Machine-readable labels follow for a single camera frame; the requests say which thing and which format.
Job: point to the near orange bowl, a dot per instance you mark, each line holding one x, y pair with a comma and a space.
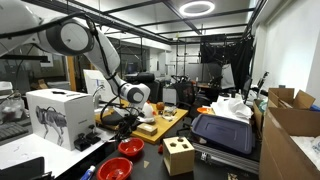
118, 168

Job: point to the far orange bowl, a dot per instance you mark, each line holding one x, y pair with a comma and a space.
131, 146

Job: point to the blue white tube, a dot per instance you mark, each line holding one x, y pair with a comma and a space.
88, 174

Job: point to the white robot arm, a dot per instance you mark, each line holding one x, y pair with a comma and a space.
71, 35

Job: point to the orange bowl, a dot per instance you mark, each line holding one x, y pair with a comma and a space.
131, 146
118, 168

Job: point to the white robot dog box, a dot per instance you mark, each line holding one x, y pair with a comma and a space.
59, 116

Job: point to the wooden side table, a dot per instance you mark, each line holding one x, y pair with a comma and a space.
163, 125

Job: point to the black keyboard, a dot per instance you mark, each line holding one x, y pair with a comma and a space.
14, 129

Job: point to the black office chair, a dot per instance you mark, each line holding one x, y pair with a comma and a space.
187, 98

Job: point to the black clamp mounts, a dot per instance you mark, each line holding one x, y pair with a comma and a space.
84, 141

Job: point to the large cardboard box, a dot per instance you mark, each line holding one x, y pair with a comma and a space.
281, 158

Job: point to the blue plastic bin lid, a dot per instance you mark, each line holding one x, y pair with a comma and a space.
230, 133

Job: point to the small cardboard box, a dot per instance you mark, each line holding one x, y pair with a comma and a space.
287, 98

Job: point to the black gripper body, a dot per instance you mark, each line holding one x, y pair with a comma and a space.
127, 124

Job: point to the tan tape scrap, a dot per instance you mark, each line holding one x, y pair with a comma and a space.
145, 164

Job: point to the ring ceiling light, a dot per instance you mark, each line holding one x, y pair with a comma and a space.
197, 8

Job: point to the wooden shape sorter box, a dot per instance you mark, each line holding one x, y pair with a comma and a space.
178, 155

